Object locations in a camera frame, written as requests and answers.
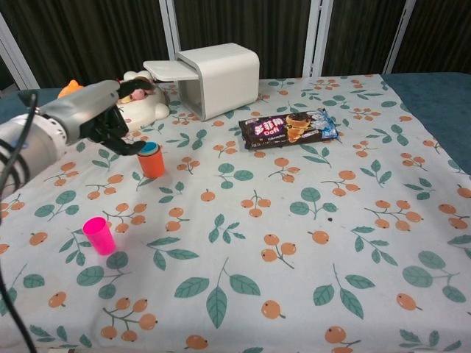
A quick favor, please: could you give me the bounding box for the chocolate cone snack packet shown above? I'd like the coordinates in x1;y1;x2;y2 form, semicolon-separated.
238;107;339;150

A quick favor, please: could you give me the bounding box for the dark folding screen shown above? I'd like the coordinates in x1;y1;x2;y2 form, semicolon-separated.
0;0;471;91

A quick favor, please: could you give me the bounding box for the white plastic bin with lid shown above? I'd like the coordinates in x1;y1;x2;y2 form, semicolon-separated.
142;42;261;122

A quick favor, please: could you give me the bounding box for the white animal-shaped bowl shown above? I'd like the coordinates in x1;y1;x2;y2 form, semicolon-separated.
116;69;171;132

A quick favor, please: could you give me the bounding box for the pink plastic cup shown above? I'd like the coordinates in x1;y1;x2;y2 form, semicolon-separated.
82;216;116;256

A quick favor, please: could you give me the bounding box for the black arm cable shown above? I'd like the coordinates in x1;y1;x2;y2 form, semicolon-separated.
0;91;40;353

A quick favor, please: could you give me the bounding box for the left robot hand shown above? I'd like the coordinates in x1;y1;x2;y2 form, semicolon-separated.
40;79;154;157

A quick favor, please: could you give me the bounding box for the teal table cover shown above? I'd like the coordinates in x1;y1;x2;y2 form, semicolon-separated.
0;71;471;166

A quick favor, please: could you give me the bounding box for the floral tablecloth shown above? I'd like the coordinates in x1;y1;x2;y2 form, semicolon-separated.
0;73;471;353

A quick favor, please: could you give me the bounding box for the orange plastic cup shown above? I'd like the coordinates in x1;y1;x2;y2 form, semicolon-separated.
136;145;166;179

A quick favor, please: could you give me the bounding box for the orange rubber chicken toy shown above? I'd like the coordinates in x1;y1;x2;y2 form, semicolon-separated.
57;79;88;99

